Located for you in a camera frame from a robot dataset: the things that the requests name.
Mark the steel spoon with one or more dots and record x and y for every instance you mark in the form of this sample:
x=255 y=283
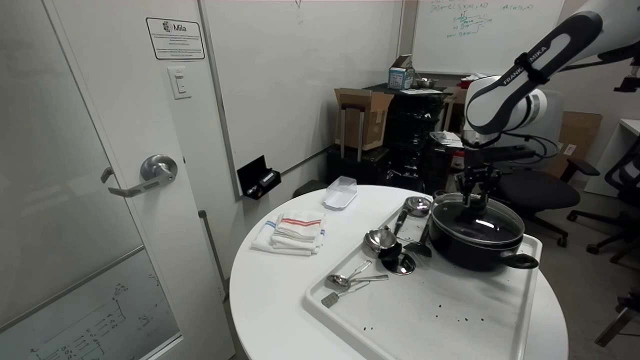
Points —
x=379 y=239

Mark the wooden shelf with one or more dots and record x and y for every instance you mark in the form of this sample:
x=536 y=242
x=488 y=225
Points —
x=454 y=110

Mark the open cardboard box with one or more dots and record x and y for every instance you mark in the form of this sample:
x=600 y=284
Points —
x=362 y=117

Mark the long steel ladle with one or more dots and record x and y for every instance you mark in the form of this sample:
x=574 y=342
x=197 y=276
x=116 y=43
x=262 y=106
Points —
x=417 y=205

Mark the black cabinet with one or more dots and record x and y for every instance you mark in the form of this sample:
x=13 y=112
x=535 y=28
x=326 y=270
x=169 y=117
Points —
x=412 y=140

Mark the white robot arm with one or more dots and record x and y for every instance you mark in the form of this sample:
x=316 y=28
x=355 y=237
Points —
x=513 y=106

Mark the white door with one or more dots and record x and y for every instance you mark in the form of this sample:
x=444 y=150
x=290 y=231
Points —
x=106 y=133

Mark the black office chair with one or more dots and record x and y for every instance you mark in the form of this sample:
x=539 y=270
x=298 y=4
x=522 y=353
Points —
x=622 y=181

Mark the black marker holder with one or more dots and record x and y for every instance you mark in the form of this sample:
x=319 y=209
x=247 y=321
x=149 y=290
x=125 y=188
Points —
x=256 y=177

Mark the black cooking pot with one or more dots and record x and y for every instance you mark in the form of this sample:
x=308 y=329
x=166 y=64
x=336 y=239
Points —
x=477 y=251

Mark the glass lid with black knob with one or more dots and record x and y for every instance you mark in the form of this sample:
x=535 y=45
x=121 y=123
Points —
x=477 y=222

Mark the small gray square tag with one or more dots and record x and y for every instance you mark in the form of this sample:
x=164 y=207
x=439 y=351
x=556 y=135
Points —
x=331 y=298

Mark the gray back office chair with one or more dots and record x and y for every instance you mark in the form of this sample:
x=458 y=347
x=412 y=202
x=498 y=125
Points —
x=540 y=191

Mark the black chair base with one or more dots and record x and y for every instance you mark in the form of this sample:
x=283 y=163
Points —
x=620 y=321

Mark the white light switch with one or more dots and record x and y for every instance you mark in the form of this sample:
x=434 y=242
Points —
x=178 y=82

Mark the steel measuring spoons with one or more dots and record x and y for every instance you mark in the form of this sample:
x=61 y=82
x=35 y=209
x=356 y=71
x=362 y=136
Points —
x=347 y=279

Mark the framed whiteboard with writing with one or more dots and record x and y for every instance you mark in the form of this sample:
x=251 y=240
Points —
x=466 y=33

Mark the clear plastic container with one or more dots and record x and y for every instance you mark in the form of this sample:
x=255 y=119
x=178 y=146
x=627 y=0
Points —
x=341 y=193

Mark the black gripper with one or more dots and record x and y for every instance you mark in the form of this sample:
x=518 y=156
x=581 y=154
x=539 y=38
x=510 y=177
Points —
x=479 y=178

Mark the flat cardboard sheet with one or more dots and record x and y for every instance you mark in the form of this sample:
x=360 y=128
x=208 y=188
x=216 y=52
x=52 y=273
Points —
x=581 y=133

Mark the folded white towel red stripe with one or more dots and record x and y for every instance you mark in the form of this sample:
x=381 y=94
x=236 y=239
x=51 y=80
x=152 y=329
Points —
x=293 y=233

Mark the white papers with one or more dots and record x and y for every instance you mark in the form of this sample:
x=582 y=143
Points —
x=449 y=138

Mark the tissue box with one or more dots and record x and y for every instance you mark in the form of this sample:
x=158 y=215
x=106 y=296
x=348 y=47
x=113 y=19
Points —
x=401 y=74

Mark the white door sign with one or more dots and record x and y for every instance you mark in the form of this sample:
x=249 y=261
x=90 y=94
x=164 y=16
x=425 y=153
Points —
x=177 y=38

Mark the black kitchen utensil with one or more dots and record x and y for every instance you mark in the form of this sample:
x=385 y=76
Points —
x=391 y=256

